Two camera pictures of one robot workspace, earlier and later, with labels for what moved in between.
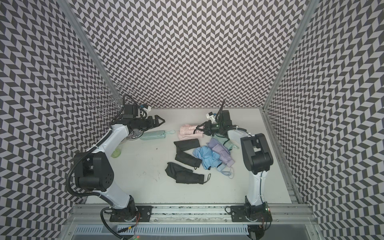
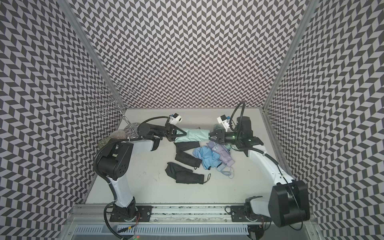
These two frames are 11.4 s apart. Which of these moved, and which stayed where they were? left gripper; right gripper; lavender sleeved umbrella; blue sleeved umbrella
Moved: right gripper; left gripper
Stayed: blue sleeved umbrella; lavender sleeved umbrella
